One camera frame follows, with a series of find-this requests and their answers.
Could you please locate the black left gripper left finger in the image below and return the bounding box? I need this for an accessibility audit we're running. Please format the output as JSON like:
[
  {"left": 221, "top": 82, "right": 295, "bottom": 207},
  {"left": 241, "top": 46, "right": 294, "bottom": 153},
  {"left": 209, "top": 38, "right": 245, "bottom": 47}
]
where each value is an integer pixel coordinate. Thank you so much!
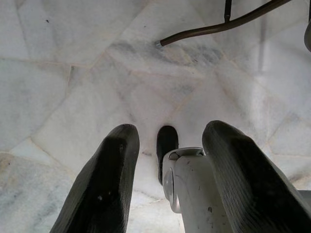
[{"left": 50, "top": 123, "right": 140, "bottom": 233}]

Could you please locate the black robot left foot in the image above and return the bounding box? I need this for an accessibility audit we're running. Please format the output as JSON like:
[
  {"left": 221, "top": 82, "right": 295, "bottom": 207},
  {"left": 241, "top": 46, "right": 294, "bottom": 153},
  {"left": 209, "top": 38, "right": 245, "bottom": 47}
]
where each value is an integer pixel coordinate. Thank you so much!
[{"left": 156, "top": 125, "right": 180, "bottom": 185}]

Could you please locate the white robot left leg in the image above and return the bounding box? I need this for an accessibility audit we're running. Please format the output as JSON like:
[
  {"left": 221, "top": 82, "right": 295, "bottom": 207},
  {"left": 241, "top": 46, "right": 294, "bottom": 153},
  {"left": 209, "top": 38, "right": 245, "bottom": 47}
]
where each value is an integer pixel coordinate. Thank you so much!
[{"left": 162, "top": 147, "right": 234, "bottom": 233}]

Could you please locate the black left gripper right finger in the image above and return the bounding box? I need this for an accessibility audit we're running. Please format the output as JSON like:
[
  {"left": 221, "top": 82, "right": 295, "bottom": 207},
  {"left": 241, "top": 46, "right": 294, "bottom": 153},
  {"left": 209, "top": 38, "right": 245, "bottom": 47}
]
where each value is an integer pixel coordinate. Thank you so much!
[{"left": 202, "top": 120, "right": 311, "bottom": 233}]

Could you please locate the marble-print folding table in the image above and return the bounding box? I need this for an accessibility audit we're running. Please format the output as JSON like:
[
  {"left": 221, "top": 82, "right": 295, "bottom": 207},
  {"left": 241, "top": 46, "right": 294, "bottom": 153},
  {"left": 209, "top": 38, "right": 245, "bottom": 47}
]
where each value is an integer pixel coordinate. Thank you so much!
[{"left": 155, "top": 0, "right": 292, "bottom": 47}]

